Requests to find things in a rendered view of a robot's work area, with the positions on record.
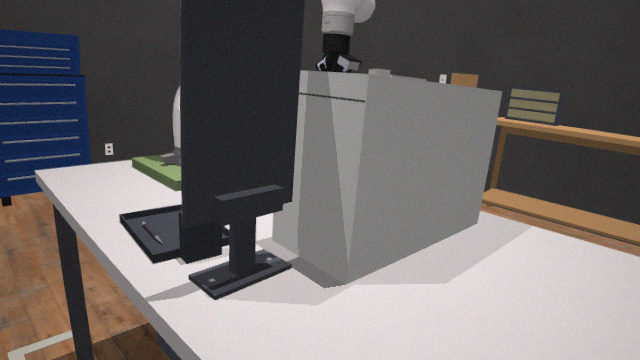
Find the small tan wooden block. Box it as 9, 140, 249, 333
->
451, 73, 479, 88

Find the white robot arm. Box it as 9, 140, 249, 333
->
161, 0, 375, 166

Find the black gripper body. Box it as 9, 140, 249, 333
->
322, 33, 350, 72

